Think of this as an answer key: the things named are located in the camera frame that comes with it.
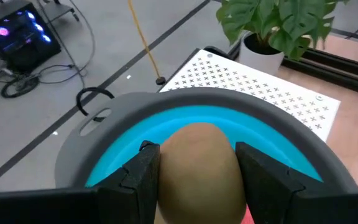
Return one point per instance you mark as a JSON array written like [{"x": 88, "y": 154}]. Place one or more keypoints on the brown green kiwi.
[{"x": 200, "y": 174}]

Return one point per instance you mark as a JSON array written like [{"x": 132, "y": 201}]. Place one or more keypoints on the black rolling cart base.
[{"x": 57, "y": 9}]

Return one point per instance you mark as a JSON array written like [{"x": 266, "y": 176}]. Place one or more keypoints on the green plant in white pot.
[{"x": 259, "y": 60}]

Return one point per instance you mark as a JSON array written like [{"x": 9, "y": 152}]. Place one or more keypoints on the black metal rig frame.
[{"x": 337, "y": 68}]

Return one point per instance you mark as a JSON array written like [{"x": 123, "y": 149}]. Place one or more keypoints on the computer tower with coloured lights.
[{"x": 20, "y": 46}]

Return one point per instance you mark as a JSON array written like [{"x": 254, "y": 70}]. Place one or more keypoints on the blue collapsible bowl grey rim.
[{"x": 129, "y": 105}]

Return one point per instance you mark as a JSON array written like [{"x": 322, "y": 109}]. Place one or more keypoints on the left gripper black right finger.
[{"x": 272, "y": 196}]

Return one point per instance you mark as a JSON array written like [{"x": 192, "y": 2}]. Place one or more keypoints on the white perforated shelf riser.
[{"x": 291, "y": 91}]

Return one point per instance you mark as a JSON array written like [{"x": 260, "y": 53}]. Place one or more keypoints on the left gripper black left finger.
[{"x": 132, "y": 193}]

